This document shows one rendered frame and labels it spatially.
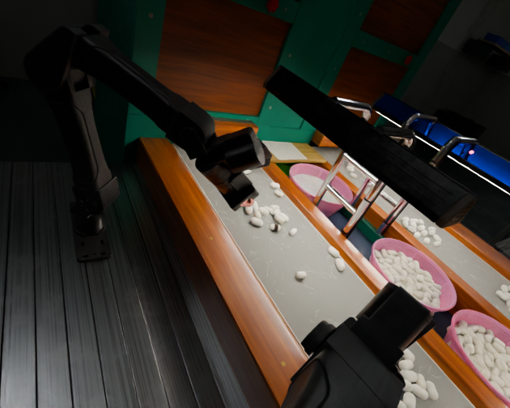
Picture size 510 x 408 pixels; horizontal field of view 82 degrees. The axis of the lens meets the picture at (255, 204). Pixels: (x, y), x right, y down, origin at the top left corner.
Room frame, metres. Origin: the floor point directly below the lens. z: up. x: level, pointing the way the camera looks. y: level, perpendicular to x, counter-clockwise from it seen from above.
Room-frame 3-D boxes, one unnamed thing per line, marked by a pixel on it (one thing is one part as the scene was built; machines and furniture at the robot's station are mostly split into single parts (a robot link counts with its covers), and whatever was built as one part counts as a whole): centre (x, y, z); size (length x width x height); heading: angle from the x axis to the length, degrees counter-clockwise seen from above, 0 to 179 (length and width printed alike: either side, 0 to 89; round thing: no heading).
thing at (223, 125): (0.99, 0.23, 0.83); 0.30 x 0.06 x 0.07; 135
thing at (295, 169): (1.04, -0.20, 0.72); 0.27 x 0.27 x 0.10
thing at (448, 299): (0.73, -0.52, 0.72); 0.27 x 0.27 x 0.10
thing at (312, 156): (1.20, -0.05, 0.77); 0.33 x 0.15 x 0.01; 135
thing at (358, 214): (0.78, -0.19, 0.90); 0.20 x 0.19 x 0.45; 45
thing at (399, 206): (1.06, -0.47, 0.90); 0.20 x 0.19 x 0.45; 45
